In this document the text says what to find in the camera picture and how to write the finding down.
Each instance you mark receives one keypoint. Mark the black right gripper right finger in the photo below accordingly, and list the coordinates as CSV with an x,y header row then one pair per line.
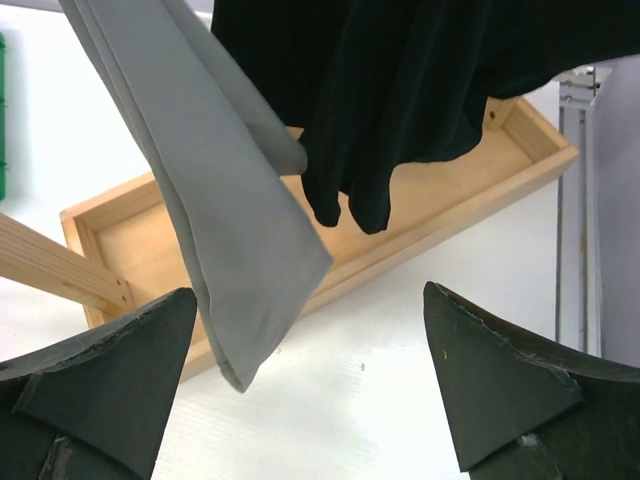
x,y
521,406

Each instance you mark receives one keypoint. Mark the grey underwear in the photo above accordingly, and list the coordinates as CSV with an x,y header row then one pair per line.
x,y
218,153

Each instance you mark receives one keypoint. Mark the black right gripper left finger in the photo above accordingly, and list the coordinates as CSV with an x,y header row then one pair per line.
x,y
96,405

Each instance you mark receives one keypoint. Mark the black underwear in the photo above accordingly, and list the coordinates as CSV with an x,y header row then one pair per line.
x,y
375,84

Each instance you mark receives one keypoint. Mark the aluminium mounting rail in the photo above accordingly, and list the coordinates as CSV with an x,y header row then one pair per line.
x,y
578,282

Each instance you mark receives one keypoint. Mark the green plastic tray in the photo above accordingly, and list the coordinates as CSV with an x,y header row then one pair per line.
x,y
3,155

